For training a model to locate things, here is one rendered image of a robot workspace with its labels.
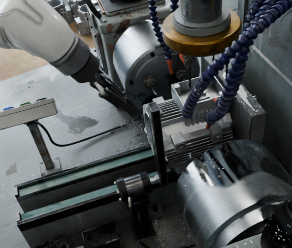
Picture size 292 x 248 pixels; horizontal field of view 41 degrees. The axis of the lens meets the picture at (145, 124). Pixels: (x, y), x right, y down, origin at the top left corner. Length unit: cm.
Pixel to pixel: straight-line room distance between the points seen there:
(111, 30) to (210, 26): 56
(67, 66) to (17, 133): 71
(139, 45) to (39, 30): 44
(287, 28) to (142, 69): 44
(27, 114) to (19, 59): 215
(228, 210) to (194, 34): 37
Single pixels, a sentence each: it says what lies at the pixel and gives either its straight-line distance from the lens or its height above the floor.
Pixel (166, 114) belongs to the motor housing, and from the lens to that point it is 101.
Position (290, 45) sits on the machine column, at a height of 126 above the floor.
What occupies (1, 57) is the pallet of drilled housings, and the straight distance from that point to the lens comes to 343.
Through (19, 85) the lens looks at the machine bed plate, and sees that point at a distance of 181.
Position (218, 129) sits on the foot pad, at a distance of 101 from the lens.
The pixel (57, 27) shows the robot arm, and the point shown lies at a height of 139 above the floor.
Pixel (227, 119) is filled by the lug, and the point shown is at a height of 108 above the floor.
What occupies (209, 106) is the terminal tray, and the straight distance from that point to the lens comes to 100.
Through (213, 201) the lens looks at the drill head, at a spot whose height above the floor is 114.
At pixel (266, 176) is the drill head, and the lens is 81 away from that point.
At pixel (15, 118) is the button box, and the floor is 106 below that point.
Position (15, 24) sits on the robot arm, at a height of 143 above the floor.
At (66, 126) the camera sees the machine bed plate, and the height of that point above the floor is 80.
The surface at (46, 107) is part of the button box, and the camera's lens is 119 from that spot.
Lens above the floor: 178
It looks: 43 degrees down
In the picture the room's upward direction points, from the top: 9 degrees counter-clockwise
